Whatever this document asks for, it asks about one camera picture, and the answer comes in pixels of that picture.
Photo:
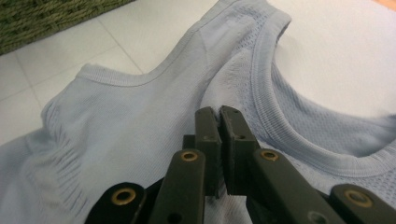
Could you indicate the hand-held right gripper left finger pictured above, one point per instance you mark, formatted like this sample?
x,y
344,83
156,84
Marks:
x,y
211,161

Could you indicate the green woven basket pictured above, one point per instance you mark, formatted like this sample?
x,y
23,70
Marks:
x,y
46,18

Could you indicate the light blue tank top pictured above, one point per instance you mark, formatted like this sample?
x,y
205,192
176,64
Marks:
x,y
124,124

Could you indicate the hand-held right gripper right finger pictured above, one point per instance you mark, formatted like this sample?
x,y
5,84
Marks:
x,y
238,161

